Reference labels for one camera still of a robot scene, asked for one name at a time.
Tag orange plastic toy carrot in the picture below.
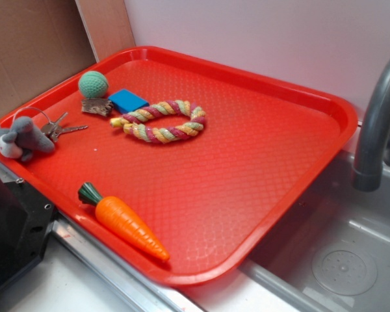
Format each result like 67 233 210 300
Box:
78 182 170 261

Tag grey plush mouse toy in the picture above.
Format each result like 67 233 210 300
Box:
0 116 55 162

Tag green textured ball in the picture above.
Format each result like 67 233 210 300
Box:
78 71 109 98

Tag red plastic tray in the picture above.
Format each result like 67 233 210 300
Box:
1 47 358 286

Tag grey toy sink basin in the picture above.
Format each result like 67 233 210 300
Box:
181 122 390 312

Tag grey toy faucet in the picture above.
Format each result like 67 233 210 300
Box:
352 60 390 192

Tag brown cardboard panel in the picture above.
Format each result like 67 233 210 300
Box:
0 1 135 117

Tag silver keys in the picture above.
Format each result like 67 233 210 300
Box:
41 112 88 143

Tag multicolored braided rope ring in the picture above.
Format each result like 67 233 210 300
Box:
109 99 207 145

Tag metal key ring wire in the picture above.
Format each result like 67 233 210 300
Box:
0 107 50 151

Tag blue rectangular block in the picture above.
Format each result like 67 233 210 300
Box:
108 89 149 114

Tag brown bark wood piece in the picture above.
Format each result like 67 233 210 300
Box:
81 98 114 117

